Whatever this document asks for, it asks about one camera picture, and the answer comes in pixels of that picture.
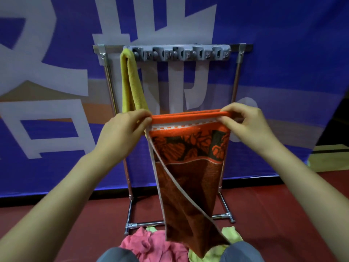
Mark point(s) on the person's left hand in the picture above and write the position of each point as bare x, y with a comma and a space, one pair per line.
122, 136

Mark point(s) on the person's right hand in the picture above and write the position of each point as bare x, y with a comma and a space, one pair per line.
248, 125

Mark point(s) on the yellow patterned towel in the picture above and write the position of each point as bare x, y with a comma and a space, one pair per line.
131, 84

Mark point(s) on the orange brown patterned towel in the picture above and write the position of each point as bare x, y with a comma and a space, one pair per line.
188, 188

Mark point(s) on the metal towel rack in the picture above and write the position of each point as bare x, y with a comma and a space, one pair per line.
109, 49

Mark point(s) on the light green towel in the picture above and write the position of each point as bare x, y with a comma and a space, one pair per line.
151, 229

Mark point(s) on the pale yellow towel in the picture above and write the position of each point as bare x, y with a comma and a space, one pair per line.
231, 234

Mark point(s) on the pink towel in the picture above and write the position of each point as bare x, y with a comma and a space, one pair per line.
152, 248

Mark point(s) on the person's right forearm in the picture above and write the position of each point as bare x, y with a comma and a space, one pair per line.
308, 193

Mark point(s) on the person's left forearm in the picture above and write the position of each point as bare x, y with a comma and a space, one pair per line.
54, 210

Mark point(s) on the person's grey trousers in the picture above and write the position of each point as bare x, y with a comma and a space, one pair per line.
240, 255

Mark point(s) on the blue printed banner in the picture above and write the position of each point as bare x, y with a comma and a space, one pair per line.
286, 51

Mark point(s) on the grey plastic hook rail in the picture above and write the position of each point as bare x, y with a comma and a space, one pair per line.
177, 53

